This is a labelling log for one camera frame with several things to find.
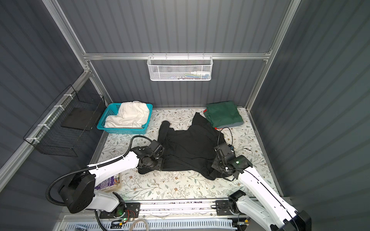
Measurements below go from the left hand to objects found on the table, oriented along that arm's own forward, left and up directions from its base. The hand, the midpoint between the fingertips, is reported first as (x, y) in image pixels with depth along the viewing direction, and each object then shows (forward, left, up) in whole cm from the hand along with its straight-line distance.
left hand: (160, 165), depth 86 cm
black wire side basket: (+12, +46, +24) cm, 53 cm away
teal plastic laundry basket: (+46, +40, +3) cm, 61 cm away
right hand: (-5, -32, +7) cm, 34 cm away
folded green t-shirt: (+39, -46, +3) cm, 60 cm away
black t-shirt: (+12, -19, -3) cm, 22 cm away
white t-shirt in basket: (+43, +26, 0) cm, 51 cm away
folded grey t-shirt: (+28, -55, +1) cm, 62 cm away
